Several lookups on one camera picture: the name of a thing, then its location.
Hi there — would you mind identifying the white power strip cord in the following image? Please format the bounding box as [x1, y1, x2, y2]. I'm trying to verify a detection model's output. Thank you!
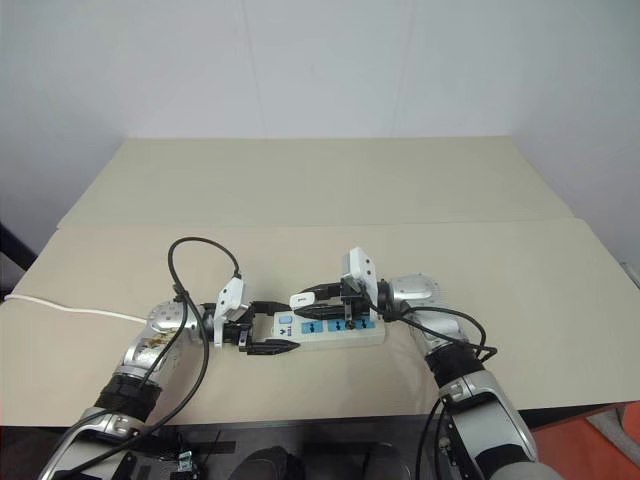
[2, 294, 152, 324]

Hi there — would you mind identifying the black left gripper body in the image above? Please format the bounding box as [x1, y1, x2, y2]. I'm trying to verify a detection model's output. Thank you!
[222, 301, 257, 357]

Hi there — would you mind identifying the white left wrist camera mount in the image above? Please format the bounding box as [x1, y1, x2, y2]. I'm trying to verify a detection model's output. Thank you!
[213, 278, 250, 348]

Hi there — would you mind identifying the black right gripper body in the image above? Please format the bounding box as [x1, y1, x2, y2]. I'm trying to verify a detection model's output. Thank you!
[338, 273, 375, 330]

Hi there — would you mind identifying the black side furniture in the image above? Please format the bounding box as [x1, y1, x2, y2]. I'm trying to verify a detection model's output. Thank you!
[0, 218, 41, 297]

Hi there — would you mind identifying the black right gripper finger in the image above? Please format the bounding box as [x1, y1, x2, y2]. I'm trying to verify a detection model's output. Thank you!
[293, 282, 344, 301]
[293, 304, 347, 322]

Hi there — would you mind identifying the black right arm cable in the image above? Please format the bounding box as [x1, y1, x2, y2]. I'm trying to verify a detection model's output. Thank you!
[364, 288, 500, 480]

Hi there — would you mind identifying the white blue power strip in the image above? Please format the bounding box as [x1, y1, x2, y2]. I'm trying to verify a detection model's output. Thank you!
[268, 309, 387, 353]

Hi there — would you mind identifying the dark rounded shape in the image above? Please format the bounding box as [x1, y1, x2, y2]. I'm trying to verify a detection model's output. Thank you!
[359, 441, 418, 480]
[238, 444, 308, 480]

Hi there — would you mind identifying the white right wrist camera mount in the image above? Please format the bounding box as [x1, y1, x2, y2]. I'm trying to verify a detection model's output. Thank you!
[340, 246, 380, 315]

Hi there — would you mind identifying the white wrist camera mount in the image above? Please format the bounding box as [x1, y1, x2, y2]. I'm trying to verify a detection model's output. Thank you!
[213, 278, 250, 348]
[340, 246, 380, 315]

